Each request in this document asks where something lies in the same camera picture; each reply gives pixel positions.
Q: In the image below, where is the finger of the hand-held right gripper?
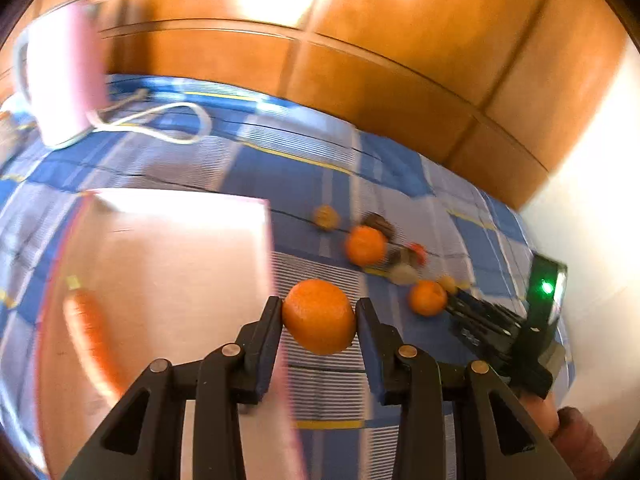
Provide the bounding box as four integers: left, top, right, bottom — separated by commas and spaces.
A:
446, 291, 526, 333
450, 317, 516, 368

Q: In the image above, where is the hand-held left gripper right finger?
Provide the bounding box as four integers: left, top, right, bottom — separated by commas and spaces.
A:
355, 298, 576, 480

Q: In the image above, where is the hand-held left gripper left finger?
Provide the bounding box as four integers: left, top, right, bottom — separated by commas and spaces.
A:
62, 296, 284, 480

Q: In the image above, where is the orange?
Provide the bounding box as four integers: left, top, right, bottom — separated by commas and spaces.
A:
281, 279, 357, 356
408, 280, 448, 317
345, 225, 388, 267

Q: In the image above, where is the cut dark-skinned yam chunk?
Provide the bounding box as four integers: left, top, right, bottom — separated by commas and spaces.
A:
389, 265, 421, 286

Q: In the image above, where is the dark brown round fruit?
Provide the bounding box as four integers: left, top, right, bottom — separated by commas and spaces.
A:
361, 212, 397, 239

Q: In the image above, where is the white tray with pink rim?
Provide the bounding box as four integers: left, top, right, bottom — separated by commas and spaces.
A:
37, 187, 306, 480

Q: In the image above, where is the yellow-brown round fruit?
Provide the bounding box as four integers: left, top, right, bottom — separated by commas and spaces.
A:
313, 205, 341, 231

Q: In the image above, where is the person's right forearm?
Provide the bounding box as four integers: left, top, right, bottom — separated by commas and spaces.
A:
550, 406, 615, 480

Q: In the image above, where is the person's right hand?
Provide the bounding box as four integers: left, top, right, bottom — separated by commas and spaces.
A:
522, 392, 560, 436

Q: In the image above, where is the blue plaid bed sheet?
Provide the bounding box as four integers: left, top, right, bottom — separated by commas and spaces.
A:
0, 74, 576, 480

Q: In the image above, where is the carrot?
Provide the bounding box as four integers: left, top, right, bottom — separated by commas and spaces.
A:
64, 290, 126, 396

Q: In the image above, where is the pink electric kettle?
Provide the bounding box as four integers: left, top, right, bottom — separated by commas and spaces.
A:
12, 0, 111, 148

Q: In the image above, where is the white kettle power cable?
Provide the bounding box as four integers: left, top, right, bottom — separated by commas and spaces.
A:
87, 89, 212, 145

